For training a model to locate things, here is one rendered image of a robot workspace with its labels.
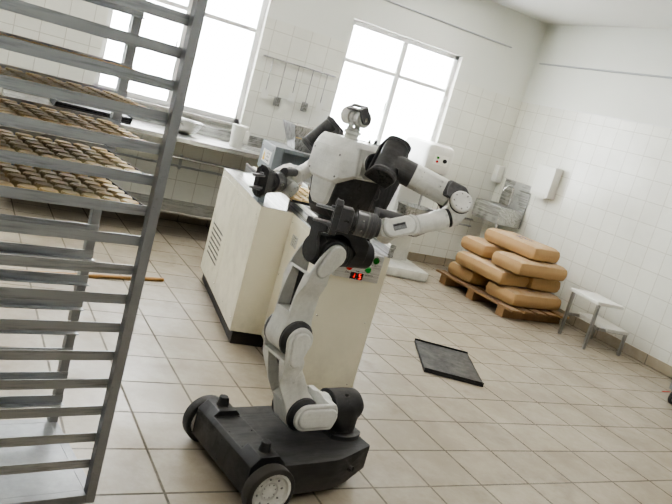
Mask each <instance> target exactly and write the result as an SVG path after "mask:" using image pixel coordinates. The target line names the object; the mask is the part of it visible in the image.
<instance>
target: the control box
mask: <svg viewBox="0 0 672 504"><path fill-rule="evenodd" d="M375 258H378V259H379V263H378V264H374V262H373V263H372V264H371V266H370V268H371V272H370V273H366V272H365V269H360V268H352V269H351V270H348V269H347V267H338V268H337V269H336V270H335V271H333V272H332V273H331V274H332V275H333V276H339V277H344V278H349V279H355V280H360V281H365V282H371V283H376V284H377V282H378V279H379V275H380V272H381V268H382V265H383V262H384V258H385V257H384V256H382V255H377V254H375V256H374V259H375ZM352 273H355V275H354V274H353V275H354V276H355V277H354V276H352ZM359 274H361V275H362V276H361V275H360V276H361V279H360V277H359ZM351 276H352V277H354V278H352V277H351ZM358 277H359V279H358Z"/></svg>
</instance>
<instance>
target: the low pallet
mask: <svg viewBox="0 0 672 504"><path fill-rule="evenodd" d="M436 271H437V272H439V273H441V277H440V280H439V282H440V283H442V284H444V285H448V286H455V287H463V288H468V290H467V293H466V296H465V297H466V298H468V299H470V300H473V301H481V302H489V303H495V304H497V308H496V311H495V314H496V315H498V316H500V317H503V318H511V319H520V320H529V321H538V322H547V323H556V324H559V321H560V319H561V318H562V319H563V316H564V314H562V313H560V312H558V311H556V310H553V311H552V310H543V309H534V308H525V307H516V306H510V305H508V304H506V303H504V302H503V301H501V300H499V299H497V298H495V297H493V296H491V295H489V294H488V293H487V292H486V286H480V285H473V284H469V283H467V282H465V281H463V280H461V279H459V278H458V277H456V276H454V275H452V274H451V273H449V271H448V272H447V271H445V270H440V269H436Z"/></svg>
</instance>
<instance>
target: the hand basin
mask: <svg viewBox="0 0 672 504"><path fill-rule="evenodd" d="M504 170H505V167H503V166H500V165H495V167H494V171H493V174H492V177H491V181H493V182H497V183H501V180H502V177H503V174H504ZM562 173H563V170H562V169H558V168H555V167H551V166H547V165H544V164H539V165H538V169H537V172H536V175H535V178H534V181H533V184H532V186H529V185H526V184H522V183H519V182H516V181H513V180H510V179H507V178H506V181H505V184H504V188H503V191H502V194H501V197H500V200H499V203H498V202H494V201H489V200H485V199H480V198H476V201H475V204H474V207H473V210H472V215H475V216H477V217H480V218H482V219H484V220H487V221H489V222H491V223H494V224H495V229H498V227H499V225H501V226H506V227H511V228H515V229H519V228H520V225H521V222H522V219H523V216H524V213H525V211H526V208H527V205H528V202H529V199H530V195H534V196H537V197H540V198H543V199H545V198H546V199H549V200H554V197H555V194H556V191H557V188H558V185H559V182H560V179H561V176H562Z"/></svg>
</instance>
